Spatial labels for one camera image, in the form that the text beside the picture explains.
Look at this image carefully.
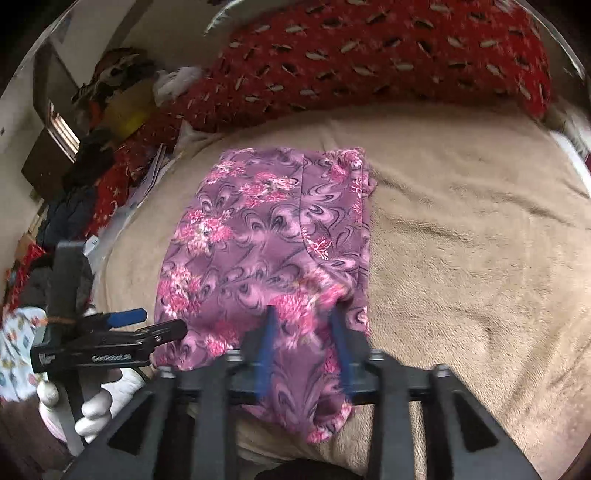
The red star patterned cloth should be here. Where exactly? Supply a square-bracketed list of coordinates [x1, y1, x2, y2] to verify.
[84, 109, 183, 238]

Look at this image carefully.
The yellow object on clutter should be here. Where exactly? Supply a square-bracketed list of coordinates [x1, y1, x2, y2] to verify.
[100, 78, 156, 142]

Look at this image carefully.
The beige fleece blanket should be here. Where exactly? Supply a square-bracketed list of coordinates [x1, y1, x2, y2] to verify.
[95, 105, 590, 479]

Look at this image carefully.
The red patterned pillow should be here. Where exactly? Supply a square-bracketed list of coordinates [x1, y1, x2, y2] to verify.
[179, 1, 552, 132]

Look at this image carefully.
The purple pink floral garment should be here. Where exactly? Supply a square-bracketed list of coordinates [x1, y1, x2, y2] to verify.
[153, 147, 375, 443]

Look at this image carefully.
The white crumpled cloth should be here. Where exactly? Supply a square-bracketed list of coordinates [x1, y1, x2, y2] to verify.
[152, 66, 202, 107]

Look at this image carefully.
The white patterned cloth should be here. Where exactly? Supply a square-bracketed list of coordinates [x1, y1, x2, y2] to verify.
[0, 307, 46, 402]

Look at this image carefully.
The white gloved left hand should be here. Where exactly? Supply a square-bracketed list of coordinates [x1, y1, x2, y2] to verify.
[37, 368, 145, 443]

